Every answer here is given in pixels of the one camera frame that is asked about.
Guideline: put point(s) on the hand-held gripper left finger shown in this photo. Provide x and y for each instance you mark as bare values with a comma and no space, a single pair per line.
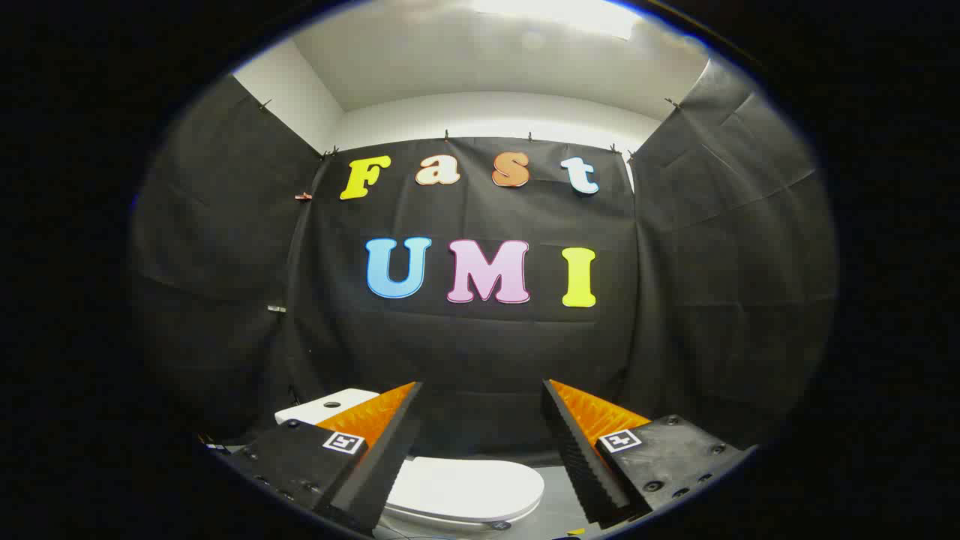
382,465

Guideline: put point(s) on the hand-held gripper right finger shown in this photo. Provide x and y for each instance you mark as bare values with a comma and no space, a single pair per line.
577,457

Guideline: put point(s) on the white toilet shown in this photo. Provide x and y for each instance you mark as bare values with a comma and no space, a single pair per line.
315,409

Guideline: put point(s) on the black backdrop cloth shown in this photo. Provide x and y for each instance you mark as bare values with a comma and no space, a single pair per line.
480,352

